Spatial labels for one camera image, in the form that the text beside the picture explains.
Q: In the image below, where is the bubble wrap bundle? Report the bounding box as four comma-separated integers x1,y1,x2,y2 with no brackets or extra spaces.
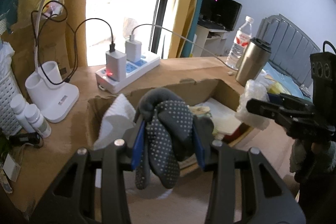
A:
235,80,269,130

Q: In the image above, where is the cartoon tissue pack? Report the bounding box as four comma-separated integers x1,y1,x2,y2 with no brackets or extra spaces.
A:
189,106,212,118

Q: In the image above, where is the white paper towel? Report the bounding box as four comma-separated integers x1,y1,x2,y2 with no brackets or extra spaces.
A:
93,94,135,150

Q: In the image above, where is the grey dotted sock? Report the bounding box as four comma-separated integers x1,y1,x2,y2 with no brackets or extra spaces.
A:
135,88,214,190

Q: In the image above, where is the yellow sponge cloth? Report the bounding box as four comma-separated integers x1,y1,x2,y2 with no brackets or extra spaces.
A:
266,81,291,95

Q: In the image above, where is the grey bed headboard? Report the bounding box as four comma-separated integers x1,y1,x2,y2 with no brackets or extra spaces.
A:
256,14,321,88

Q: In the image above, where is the steel travel tumbler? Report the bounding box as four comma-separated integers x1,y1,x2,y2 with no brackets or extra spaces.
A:
236,38,271,86

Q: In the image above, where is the cardboard box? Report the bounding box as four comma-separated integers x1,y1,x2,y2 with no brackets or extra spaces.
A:
85,78,254,177

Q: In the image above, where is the clear water bottle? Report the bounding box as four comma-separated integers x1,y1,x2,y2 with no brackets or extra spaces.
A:
225,16,254,71

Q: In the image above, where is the white pill bottle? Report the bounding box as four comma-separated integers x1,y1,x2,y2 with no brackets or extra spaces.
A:
10,94,35,133
24,104,51,138

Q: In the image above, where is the white perforated basket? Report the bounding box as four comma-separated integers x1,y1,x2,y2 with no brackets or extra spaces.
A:
0,42,22,137

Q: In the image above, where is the white desk lamp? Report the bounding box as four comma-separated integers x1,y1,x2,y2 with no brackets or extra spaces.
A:
24,0,132,123

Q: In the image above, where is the black monitor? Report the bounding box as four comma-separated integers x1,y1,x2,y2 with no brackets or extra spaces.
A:
198,0,242,31

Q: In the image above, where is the white power strip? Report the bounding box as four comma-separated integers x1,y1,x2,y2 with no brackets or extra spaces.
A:
96,51,160,94

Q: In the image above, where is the brown cardboard carton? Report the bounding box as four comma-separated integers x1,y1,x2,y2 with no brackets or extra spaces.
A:
1,15,77,92

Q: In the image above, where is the white charger with black cable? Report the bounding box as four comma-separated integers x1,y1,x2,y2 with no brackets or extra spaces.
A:
30,0,128,85

